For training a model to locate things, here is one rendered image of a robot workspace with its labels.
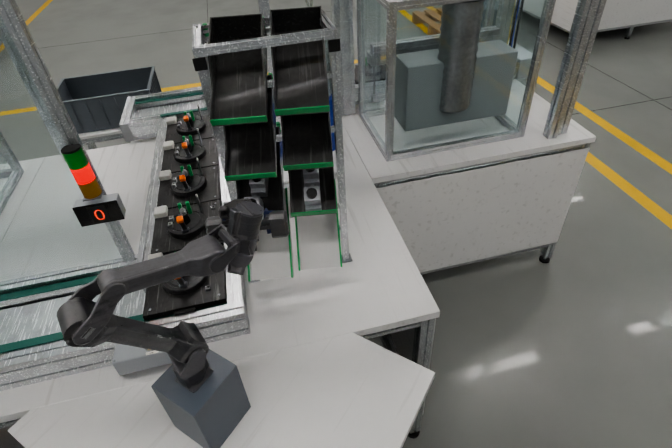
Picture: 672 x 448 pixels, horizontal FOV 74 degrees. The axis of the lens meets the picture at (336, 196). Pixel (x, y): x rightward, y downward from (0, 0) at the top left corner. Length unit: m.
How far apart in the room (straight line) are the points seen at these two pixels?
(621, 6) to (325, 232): 5.37
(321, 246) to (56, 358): 0.79
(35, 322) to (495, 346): 1.96
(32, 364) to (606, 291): 2.63
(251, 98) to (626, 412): 2.07
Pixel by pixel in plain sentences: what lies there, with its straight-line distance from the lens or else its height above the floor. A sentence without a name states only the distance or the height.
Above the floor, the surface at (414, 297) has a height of 0.86.
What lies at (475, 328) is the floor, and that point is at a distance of 2.53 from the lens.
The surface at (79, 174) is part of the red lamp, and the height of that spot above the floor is 1.35.
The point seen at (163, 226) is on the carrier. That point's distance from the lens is 1.72.
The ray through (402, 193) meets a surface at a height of 0.74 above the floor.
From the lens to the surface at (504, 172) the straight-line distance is 2.26.
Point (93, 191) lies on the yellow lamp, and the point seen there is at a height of 1.28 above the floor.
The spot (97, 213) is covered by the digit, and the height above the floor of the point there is 1.21.
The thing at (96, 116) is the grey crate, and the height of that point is 0.72.
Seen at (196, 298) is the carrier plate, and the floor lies 0.97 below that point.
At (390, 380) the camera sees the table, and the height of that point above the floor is 0.86.
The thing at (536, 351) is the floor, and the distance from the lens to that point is 2.53.
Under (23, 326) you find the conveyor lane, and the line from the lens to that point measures 1.70.
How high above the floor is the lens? 2.01
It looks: 38 degrees down
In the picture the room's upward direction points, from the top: 4 degrees counter-clockwise
